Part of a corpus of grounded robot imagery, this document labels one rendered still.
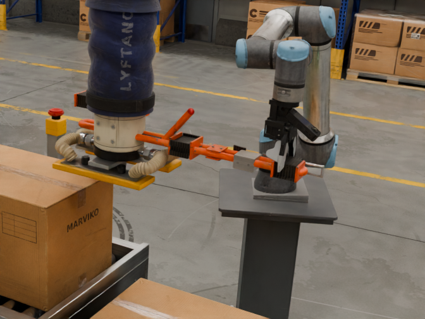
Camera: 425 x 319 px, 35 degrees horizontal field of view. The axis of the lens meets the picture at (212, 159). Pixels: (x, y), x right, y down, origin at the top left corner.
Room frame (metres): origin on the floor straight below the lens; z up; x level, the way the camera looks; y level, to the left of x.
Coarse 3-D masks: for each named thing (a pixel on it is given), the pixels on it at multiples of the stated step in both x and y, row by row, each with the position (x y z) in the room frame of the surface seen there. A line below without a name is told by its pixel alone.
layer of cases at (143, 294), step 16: (128, 288) 2.25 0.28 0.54; (144, 288) 2.26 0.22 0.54; (160, 288) 2.27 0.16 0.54; (112, 304) 2.13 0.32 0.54; (128, 304) 2.13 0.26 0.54; (144, 304) 2.14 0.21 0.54; (160, 304) 2.15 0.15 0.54; (176, 304) 2.16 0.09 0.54; (192, 304) 2.17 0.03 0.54; (208, 304) 2.18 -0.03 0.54; (224, 304) 2.18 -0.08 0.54
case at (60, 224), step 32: (0, 160) 2.44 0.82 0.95; (32, 160) 2.47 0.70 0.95; (0, 192) 2.13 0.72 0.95; (32, 192) 2.15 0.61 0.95; (64, 192) 2.17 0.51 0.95; (96, 192) 2.30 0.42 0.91; (0, 224) 2.12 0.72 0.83; (32, 224) 2.06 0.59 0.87; (64, 224) 2.12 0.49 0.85; (96, 224) 2.30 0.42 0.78; (0, 256) 2.12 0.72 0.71; (32, 256) 2.06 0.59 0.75; (64, 256) 2.12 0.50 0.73; (96, 256) 2.30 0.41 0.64; (0, 288) 2.12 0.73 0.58; (32, 288) 2.06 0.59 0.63; (64, 288) 2.12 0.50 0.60
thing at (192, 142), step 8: (176, 136) 2.08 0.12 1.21; (184, 136) 2.11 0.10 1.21; (192, 136) 2.11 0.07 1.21; (200, 136) 2.09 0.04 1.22; (176, 144) 2.03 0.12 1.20; (184, 144) 2.02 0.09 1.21; (192, 144) 2.02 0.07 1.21; (168, 152) 2.05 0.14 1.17; (176, 152) 2.03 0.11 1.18; (184, 152) 2.03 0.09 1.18; (192, 152) 2.02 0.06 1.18
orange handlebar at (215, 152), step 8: (80, 120) 2.22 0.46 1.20; (88, 120) 2.23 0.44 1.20; (88, 128) 2.19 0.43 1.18; (136, 136) 2.11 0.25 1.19; (144, 136) 2.10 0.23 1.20; (160, 136) 2.12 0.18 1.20; (160, 144) 2.07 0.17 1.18; (168, 144) 2.06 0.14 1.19; (200, 144) 2.06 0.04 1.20; (216, 144) 2.06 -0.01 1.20; (200, 152) 2.01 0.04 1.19; (208, 152) 2.01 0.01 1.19; (216, 152) 1.99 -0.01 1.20; (224, 152) 2.03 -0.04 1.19; (232, 152) 2.02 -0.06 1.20; (232, 160) 1.97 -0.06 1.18; (256, 160) 1.95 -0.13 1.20; (264, 160) 1.97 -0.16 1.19; (272, 160) 1.97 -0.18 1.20; (264, 168) 1.93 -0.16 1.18; (304, 168) 1.91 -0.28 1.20
